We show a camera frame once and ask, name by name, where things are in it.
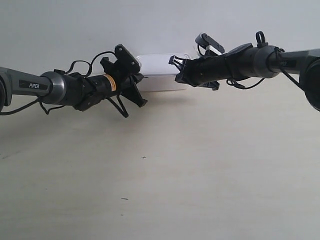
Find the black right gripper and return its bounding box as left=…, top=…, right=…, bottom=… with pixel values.
left=168, top=55, right=228, bottom=91

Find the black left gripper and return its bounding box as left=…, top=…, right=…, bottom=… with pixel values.
left=73, top=73, right=148, bottom=118

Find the white lidded plastic container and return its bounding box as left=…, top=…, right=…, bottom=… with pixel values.
left=136, top=53, right=191, bottom=92

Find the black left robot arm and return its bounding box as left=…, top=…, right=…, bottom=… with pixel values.
left=0, top=67, right=147, bottom=118

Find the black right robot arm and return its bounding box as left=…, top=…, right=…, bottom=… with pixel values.
left=168, top=43, right=320, bottom=110

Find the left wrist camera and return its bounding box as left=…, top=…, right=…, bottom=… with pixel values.
left=100, top=44, right=141, bottom=75

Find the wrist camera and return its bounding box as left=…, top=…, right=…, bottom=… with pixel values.
left=195, top=32, right=225, bottom=57
left=100, top=44, right=141, bottom=75

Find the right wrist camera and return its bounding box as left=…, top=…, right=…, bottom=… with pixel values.
left=195, top=32, right=225, bottom=57

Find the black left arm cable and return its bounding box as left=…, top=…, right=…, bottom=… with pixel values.
left=0, top=51, right=118, bottom=116

